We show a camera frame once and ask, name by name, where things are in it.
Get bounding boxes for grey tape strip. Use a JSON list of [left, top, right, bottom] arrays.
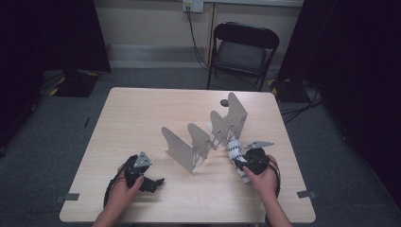
[[54, 192, 80, 203], [296, 189, 317, 200]]

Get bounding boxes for person's left hand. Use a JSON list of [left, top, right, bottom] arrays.
[[108, 164, 146, 211]]

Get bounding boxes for right hand-held gripper black cable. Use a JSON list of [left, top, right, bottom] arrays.
[[267, 155, 282, 199]]

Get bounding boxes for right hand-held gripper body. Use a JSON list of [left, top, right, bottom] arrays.
[[243, 140, 275, 176]]

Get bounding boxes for black curtain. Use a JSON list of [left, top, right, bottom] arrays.
[[0, 0, 112, 149], [277, 0, 401, 202]]

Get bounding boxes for left hand-held gripper black cable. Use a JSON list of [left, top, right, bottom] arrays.
[[102, 153, 140, 209]]

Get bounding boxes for white wall socket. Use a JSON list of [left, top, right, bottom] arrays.
[[183, 0, 205, 14]]

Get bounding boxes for person's right hand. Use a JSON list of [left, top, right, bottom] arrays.
[[242, 154, 281, 199]]

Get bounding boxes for grey expandable metal file rack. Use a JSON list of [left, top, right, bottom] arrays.
[[161, 92, 249, 174]]

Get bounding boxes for black cable from wall socket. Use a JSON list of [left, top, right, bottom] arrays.
[[186, 8, 211, 72]]

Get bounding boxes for black folding chair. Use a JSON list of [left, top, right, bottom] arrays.
[[206, 21, 281, 93]]

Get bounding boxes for black stand base yellow tape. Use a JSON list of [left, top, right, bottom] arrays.
[[268, 77, 305, 104], [49, 69, 101, 98]]

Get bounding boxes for hand-held gripper black cable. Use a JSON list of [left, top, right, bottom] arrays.
[[102, 153, 140, 209], [267, 155, 282, 199]]

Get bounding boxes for black floor cables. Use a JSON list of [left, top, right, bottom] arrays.
[[278, 79, 324, 125]]

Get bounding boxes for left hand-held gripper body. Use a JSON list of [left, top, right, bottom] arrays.
[[123, 150, 154, 189]]

